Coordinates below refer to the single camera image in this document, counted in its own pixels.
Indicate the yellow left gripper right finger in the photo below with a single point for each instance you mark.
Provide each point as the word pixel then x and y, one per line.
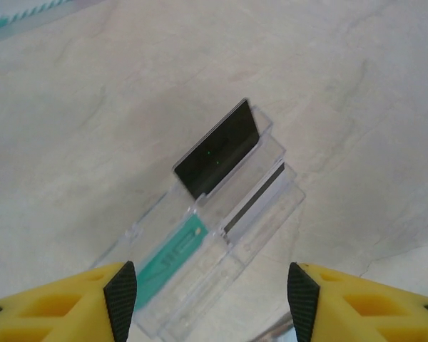
pixel 360 306

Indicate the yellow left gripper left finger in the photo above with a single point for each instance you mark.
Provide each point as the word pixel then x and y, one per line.
pixel 57 306

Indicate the green VIP card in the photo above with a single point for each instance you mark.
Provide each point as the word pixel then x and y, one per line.
pixel 167 256

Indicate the clear acrylic card organizer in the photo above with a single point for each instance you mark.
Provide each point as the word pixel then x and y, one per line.
pixel 214 285

